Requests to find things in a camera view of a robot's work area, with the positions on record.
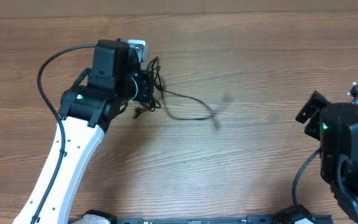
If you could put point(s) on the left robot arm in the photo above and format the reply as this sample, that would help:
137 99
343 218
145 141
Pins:
97 96

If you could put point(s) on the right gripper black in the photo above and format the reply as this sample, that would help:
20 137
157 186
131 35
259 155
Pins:
309 115

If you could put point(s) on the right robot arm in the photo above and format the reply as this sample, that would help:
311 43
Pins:
335 126

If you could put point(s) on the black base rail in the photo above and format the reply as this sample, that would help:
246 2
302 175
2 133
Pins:
250 219

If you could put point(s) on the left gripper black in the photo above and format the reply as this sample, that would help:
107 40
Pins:
145 79

